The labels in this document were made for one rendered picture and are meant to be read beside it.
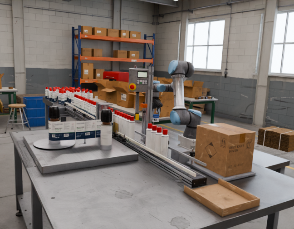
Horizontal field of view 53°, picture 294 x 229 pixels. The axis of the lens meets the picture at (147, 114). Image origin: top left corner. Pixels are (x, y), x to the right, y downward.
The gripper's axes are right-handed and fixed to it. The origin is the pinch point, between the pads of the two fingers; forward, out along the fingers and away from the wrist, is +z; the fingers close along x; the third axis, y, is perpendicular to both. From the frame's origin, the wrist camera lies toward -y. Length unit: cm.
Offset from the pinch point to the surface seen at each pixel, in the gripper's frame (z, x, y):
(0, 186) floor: 100, 126, 134
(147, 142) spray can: 5, 51, -61
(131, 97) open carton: 4, -75, 172
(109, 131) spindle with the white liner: -2, 74, -46
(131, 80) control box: -38, 45, -26
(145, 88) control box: -32, 36, -33
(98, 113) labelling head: -5, 56, 13
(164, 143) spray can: 0, 51, -81
